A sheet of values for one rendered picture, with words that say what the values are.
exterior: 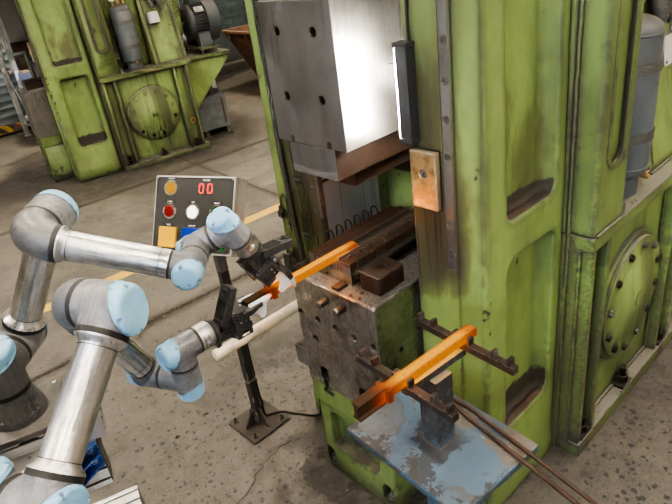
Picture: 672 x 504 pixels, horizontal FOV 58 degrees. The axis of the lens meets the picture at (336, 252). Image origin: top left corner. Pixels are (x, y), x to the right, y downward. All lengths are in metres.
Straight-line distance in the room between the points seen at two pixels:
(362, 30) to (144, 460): 2.02
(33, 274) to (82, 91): 4.82
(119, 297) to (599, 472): 1.90
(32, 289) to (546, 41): 1.57
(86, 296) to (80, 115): 5.22
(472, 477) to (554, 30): 1.19
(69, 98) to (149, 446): 4.27
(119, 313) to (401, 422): 0.80
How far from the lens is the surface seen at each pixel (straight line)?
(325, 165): 1.78
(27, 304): 1.87
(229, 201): 2.15
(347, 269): 1.90
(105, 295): 1.38
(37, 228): 1.61
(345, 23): 1.65
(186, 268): 1.50
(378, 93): 1.76
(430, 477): 1.58
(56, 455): 1.37
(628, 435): 2.77
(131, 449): 2.97
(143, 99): 6.54
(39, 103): 6.69
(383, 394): 1.40
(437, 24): 1.58
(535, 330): 2.25
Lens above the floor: 1.91
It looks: 28 degrees down
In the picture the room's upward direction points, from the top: 8 degrees counter-clockwise
